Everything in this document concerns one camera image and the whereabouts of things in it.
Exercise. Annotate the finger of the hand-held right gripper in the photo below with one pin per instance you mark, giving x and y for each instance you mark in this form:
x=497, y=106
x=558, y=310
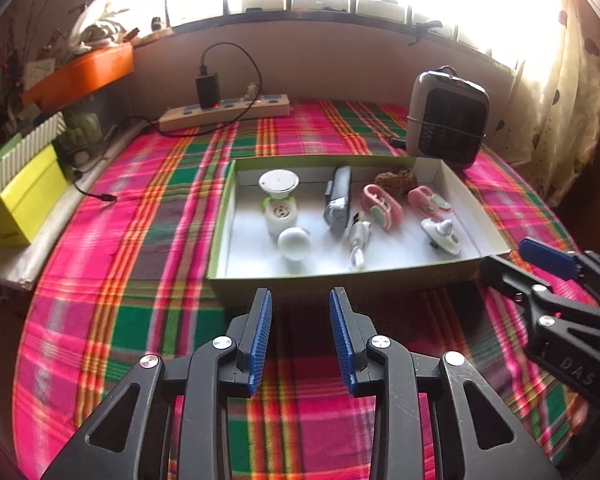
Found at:
x=547, y=256
x=505, y=272

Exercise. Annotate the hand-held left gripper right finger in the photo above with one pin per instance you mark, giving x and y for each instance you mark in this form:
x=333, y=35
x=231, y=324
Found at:
x=342, y=345

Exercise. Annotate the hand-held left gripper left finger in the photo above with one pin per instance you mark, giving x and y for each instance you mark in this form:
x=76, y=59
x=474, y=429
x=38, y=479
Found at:
x=260, y=345

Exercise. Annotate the green cardboard box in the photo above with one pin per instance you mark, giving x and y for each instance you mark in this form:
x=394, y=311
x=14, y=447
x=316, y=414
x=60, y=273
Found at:
x=310, y=285

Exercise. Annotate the white round device with knob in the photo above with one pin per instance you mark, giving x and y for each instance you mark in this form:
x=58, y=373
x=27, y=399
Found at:
x=442, y=235

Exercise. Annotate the white dome light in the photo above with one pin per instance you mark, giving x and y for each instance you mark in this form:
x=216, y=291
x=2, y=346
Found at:
x=294, y=243

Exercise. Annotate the pink clip with white pad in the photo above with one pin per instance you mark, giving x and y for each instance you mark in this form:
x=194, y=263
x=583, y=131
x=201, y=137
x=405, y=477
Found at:
x=420, y=197

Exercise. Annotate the white round perforated device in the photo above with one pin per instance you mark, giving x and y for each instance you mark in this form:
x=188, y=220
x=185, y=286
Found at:
x=282, y=216

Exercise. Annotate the brown walnut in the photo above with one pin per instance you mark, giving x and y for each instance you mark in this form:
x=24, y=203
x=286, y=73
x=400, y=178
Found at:
x=385, y=181
x=406, y=178

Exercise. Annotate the pink clip device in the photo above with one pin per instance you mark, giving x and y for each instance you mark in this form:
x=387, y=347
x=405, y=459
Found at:
x=375, y=195

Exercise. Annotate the black rectangular device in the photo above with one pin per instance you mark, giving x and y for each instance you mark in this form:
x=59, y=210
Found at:
x=340, y=190

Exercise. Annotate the white green spool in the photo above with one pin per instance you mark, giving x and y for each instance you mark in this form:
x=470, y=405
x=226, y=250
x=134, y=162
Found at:
x=278, y=182

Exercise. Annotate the cream dotted curtain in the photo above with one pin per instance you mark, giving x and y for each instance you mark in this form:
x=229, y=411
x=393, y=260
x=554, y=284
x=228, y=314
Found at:
x=570, y=110

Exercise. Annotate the plaid pink green blanket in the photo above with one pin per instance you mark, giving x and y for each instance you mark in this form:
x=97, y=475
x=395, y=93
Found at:
x=145, y=240

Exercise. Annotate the grey portable heater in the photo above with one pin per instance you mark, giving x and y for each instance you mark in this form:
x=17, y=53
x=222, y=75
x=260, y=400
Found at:
x=447, y=120

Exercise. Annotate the beige power strip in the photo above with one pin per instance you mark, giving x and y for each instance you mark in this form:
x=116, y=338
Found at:
x=220, y=111

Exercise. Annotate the black charger adapter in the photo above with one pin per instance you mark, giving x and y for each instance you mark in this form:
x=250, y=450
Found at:
x=206, y=91

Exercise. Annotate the yellow-green box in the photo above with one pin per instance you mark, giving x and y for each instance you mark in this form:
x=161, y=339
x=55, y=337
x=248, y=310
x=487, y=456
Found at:
x=25, y=200

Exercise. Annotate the green ornament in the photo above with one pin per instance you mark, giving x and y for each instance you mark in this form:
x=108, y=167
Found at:
x=82, y=132

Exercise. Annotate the green white striped box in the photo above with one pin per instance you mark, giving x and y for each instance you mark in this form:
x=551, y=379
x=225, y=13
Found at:
x=25, y=152

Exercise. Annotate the orange tray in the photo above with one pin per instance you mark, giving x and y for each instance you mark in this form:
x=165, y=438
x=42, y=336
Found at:
x=85, y=72

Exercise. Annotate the window grille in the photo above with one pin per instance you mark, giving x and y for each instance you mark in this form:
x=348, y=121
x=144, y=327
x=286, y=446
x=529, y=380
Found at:
x=288, y=0

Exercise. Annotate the pale dried plants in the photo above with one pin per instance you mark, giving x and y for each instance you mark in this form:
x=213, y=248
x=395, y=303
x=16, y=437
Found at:
x=97, y=15

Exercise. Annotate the red twig decoration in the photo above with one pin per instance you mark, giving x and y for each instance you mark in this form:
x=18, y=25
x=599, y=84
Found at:
x=5, y=60

